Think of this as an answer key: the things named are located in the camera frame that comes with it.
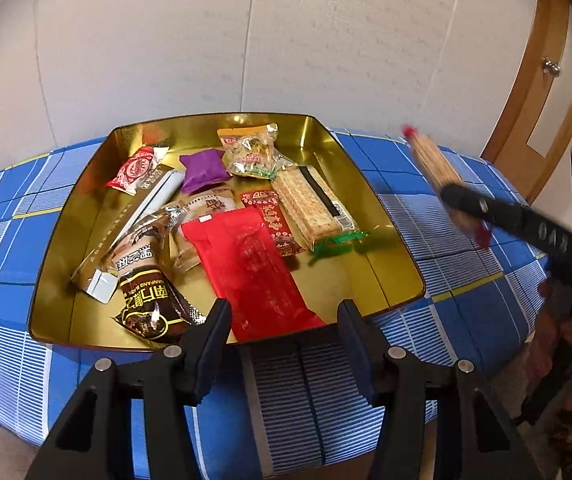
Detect long biscuit bar red ends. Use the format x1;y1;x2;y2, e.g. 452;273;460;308
402;125;492;248

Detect peanut bag orange top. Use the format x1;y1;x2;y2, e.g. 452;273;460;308
217;122;297;180

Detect beige white box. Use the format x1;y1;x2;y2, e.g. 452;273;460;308
71;164;185;304

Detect gold rectangular tin tray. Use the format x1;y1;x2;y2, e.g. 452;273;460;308
29;113;426;351

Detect brown black snack bag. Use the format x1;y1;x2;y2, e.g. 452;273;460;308
108;204;205;344

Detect red snack packet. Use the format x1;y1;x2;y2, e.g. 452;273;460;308
193;208;325;344

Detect wooden door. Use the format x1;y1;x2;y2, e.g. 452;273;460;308
482;0;572;204

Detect red white candy packet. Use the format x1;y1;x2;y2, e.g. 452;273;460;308
105;145;169;196

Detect dark red patterned snack bar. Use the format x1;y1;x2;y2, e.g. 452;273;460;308
240;190;302;258

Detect clear cracker pack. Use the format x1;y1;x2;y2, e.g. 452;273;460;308
272;166;368;260

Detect person right hand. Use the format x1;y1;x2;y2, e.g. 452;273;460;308
526;278;572;382

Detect beige pastry packet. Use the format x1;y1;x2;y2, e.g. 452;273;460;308
169;185;237;274

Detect blue plaid tablecloth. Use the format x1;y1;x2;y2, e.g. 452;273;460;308
0;115;546;479

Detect metal door knob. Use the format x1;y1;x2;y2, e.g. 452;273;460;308
542;58;562;78

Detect purple snack pouch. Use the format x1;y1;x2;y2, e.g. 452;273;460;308
179;148;231;195

